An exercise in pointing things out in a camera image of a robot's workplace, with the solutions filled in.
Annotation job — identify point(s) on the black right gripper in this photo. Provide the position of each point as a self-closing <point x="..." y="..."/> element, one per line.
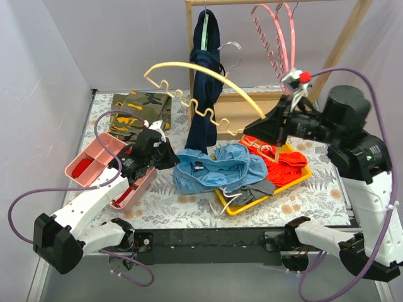
<point x="281" y="119"/>

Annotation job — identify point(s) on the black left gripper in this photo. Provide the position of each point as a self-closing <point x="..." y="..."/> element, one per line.
<point x="162" y="149"/>

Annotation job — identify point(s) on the light blue shorts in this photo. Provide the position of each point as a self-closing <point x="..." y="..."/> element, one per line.
<point x="232" y="168"/>

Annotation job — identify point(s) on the yellow hanger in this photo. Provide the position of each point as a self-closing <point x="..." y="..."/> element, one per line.
<point x="194" y="102"/>

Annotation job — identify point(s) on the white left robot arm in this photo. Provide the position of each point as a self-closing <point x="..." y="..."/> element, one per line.
<point x="106" y="168"/>

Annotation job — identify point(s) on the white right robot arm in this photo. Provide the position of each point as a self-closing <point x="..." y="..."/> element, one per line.
<point x="363" y="162"/>

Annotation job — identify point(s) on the orange shorts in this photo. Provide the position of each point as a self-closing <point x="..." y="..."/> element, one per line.
<point x="283" y="168"/>

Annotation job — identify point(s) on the camouflage shorts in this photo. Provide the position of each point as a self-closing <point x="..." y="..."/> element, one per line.
<point x="148" y="106"/>

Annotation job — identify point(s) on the grey shorts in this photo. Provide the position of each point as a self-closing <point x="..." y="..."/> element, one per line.
<point x="252" y="192"/>

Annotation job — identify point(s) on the pink hanger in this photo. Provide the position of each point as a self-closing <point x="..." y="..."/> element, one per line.
<point x="291" y="31"/>
<point x="274" y="43"/>

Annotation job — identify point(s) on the navy blue shorts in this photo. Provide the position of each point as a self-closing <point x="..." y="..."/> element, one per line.
<point x="206" y="89"/>

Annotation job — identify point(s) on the green hanger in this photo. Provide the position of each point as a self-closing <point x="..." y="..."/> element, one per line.
<point x="204" y="34"/>

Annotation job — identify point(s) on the floral table mat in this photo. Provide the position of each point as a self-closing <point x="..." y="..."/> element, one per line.
<point x="321" y="197"/>

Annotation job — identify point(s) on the red white striped cloth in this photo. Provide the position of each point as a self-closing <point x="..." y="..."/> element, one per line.
<point x="121" y="200"/>

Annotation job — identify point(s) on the yellow plastic tray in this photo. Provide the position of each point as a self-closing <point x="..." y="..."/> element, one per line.
<point x="227" y="199"/>

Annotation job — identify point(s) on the pink divided tray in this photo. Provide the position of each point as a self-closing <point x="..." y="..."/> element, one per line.
<point x="100" y="160"/>

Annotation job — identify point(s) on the wooden clothes rack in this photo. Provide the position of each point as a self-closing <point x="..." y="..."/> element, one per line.
<point x="232" y="108"/>

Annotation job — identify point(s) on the black base bar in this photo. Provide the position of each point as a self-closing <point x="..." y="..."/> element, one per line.
<point x="262" y="245"/>

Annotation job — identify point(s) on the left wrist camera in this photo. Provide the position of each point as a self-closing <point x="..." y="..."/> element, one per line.
<point x="158" y="126"/>

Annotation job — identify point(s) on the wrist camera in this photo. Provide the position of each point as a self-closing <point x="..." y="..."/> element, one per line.
<point x="295" y="81"/>
<point x="158" y="126"/>

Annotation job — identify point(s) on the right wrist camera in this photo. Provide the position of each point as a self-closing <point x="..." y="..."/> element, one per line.
<point x="295" y="81"/>

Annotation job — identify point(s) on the aluminium frame rail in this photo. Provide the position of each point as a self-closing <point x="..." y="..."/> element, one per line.
<point x="79" y="284"/>

